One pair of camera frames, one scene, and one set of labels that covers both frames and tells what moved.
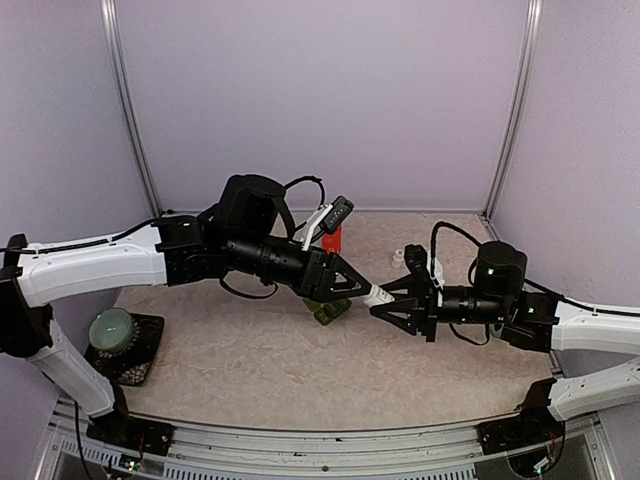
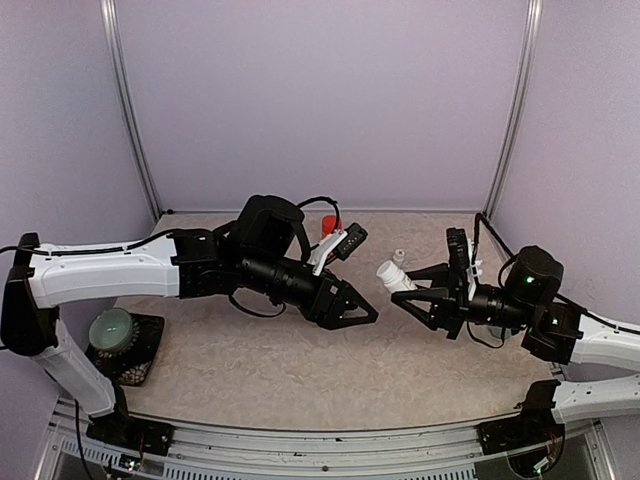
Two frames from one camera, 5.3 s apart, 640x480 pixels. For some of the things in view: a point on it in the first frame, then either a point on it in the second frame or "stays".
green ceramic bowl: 111,328 stays
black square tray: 132,364 stays
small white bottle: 398,258 stays
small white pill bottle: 377,296 to 394,278
